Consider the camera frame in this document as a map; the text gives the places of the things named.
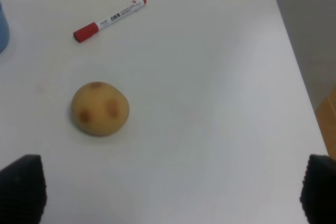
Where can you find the red whiteboard marker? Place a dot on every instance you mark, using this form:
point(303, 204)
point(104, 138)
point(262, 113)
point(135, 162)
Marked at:
point(88, 31)

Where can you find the toy potato with brown spots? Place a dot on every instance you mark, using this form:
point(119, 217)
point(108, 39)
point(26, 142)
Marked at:
point(99, 109)

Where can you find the wooden furniture piece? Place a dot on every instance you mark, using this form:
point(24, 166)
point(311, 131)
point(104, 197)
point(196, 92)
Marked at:
point(325, 114)

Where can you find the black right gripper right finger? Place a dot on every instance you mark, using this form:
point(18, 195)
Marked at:
point(318, 191)

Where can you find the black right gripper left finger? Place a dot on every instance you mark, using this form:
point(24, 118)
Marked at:
point(23, 190)

